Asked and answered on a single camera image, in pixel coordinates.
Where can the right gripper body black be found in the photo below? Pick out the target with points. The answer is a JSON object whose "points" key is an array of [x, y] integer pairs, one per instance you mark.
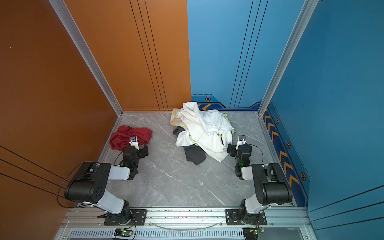
{"points": [[234, 153]]}

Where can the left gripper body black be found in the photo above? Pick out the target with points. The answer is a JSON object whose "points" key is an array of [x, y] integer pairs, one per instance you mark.
{"points": [[140, 155]]}

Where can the dark red cloth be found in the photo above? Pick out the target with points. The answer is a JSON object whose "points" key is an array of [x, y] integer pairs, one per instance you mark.
{"points": [[121, 138]]}

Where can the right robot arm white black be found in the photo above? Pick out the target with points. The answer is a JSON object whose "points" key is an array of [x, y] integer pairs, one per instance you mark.
{"points": [[271, 188]]}

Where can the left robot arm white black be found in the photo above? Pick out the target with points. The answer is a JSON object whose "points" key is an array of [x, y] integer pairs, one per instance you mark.
{"points": [[89, 186]]}

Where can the lemon print cloth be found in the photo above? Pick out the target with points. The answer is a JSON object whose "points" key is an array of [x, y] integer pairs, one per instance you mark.
{"points": [[227, 124]]}

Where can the white cloth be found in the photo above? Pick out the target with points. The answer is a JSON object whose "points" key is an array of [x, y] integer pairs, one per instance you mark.
{"points": [[206, 130]]}

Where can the dark grey cloth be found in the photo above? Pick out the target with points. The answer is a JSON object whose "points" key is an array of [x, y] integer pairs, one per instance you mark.
{"points": [[193, 152]]}

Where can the pastel floral cloth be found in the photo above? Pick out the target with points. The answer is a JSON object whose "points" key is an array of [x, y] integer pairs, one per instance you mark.
{"points": [[175, 119]]}

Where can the left green circuit board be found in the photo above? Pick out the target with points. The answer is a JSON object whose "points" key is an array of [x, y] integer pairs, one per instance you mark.
{"points": [[123, 234]]}

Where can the right circuit board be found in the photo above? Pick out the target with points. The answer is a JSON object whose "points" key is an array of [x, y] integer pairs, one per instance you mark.
{"points": [[252, 233]]}

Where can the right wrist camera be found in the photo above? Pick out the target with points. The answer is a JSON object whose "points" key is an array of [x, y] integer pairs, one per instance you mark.
{"points": [[241, 141]]}

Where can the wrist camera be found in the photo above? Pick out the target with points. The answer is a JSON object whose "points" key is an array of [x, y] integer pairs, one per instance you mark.
{"points": [[241, 141], [134, 142]]}

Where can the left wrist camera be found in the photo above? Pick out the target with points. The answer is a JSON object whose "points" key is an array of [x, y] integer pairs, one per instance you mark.
{"points": [[134, 142]]}

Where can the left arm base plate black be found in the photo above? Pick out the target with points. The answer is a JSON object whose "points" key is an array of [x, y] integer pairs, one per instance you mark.
{"points": [[135, 217]]}

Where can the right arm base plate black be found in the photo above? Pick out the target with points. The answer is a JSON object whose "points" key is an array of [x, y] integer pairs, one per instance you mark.
{"points": [[234, 218]]}

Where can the right aluminium corner post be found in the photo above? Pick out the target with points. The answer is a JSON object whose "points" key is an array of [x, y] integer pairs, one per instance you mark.
{"points": [[295, 36]]}

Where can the aluminium corner post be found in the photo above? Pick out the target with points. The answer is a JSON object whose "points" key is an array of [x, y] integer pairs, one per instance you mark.
{"points": [[295, 36], [75, 34]]}

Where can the left aluminium corner post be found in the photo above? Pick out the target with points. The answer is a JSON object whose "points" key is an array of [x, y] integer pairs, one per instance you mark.
{"points": [[75, 34]]}

